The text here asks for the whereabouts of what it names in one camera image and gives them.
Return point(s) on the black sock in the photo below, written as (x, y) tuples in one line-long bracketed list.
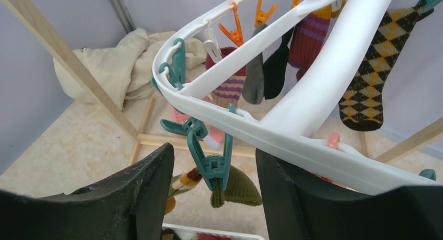
[(274, 68)]

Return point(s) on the teal side clothes clip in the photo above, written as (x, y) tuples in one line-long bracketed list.
[(191, 125)]

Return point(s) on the wooden drying rack frame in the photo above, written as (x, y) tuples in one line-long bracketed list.
[(27, 13)]

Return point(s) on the grey sock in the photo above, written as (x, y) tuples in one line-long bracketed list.
[(253, 89)]

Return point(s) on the pink clothes clip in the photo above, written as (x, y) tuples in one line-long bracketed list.
[(333, 140)]

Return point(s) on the white clothes clip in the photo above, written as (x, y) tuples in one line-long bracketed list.
[(211, 43)]

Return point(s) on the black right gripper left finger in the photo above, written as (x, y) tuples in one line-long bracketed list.
[(129, 204)]

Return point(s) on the olive green orange sock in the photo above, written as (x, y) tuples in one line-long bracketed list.
[(240, 189)]

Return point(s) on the maroon purple sock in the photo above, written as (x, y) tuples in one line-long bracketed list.
[(308, 38)]

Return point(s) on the beige crumpled cloth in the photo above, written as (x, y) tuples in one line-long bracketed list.
[(125, 71)]

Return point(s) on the white plastic basket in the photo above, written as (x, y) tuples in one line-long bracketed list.
[(188, 232)]

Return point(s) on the striped beige maroon sock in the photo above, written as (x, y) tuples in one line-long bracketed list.
[(229, 92)]

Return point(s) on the white oval clip hanger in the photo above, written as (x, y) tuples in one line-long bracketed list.
[(286, 130)]

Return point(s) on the thin brown argyle sock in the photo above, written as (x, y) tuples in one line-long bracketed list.
[(361, 107)]

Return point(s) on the teal sock clip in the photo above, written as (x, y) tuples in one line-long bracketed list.
[(214, 169)]

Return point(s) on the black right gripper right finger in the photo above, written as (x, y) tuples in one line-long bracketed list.
[(300, 205)]

